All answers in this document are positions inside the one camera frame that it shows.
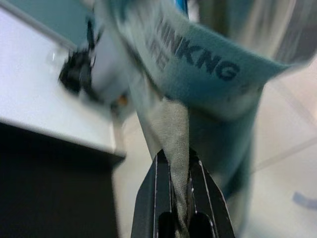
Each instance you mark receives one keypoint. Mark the blue plastic hanger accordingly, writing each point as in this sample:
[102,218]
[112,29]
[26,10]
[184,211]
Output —
[182,6]

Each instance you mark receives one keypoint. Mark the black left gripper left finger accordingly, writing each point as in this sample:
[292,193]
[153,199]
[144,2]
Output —
[153,193]

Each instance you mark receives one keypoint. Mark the pale green printed garment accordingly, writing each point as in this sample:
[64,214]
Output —
[198,81]

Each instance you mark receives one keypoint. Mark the grey cushioned ottoman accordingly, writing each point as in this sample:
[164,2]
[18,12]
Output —
[111,69]

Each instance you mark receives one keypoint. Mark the black bag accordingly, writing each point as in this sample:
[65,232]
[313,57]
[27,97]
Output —
[74,72]

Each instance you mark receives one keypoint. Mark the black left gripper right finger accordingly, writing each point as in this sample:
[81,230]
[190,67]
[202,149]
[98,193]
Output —
[208,205]

